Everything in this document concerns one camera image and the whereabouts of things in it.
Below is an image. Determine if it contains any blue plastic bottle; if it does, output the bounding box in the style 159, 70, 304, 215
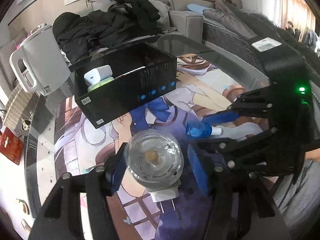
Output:
185, 122, 222, 139

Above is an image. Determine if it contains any clear globe night light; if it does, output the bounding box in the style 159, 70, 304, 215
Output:
121, 129, 184, 212

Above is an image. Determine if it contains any person's right hand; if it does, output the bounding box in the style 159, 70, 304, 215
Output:
305, 148, 320, 162

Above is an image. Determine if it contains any grey duvet on bed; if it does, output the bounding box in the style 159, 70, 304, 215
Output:
203, 0, 283, 42

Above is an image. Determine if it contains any red gift box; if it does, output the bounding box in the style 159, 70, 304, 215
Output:
0, 127, 23, 165

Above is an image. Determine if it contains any black storage box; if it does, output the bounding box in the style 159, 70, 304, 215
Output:
74, 42, 177, 128

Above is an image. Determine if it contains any colourful remote control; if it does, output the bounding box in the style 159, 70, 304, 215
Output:
115, 66, 146, 79

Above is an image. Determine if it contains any grey sofa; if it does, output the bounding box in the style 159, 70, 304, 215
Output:
44, 0, 171, 80

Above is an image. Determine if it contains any blue pillow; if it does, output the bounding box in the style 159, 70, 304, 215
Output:
187, 4, 212, 14

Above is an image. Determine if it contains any woven storage basket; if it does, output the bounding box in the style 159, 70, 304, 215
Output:
3, 84, 39, 136

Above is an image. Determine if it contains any white green tissue pack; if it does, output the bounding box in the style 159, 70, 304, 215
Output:
87, 77, 114, 92

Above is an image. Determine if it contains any white power adapter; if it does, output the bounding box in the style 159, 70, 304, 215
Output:
84, 64, 113, 86

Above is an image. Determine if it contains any black clothes pile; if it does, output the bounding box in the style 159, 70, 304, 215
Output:
113, 0, 161, 34

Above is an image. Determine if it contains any white electric kettle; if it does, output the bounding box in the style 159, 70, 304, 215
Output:
9, 24, 71, 96

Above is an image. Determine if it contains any black jacket on sofa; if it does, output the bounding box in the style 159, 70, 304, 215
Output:
53, 10, 143, 64

